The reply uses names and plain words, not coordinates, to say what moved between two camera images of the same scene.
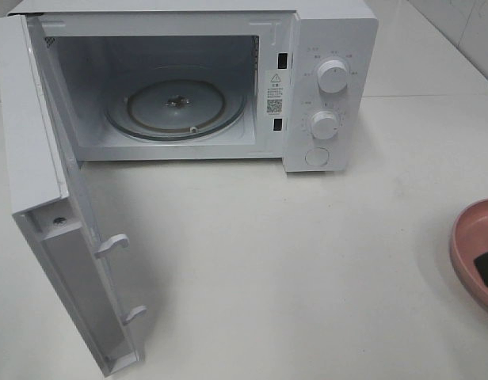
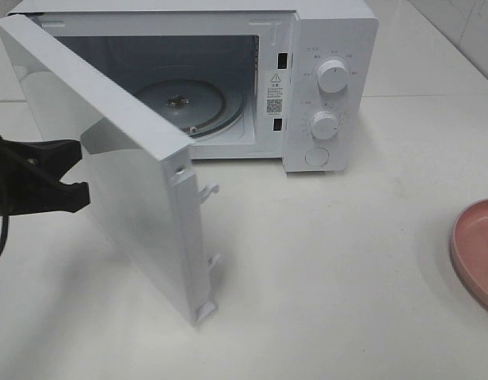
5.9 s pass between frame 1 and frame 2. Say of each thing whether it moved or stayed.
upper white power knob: stayed
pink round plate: stayed
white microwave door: moved
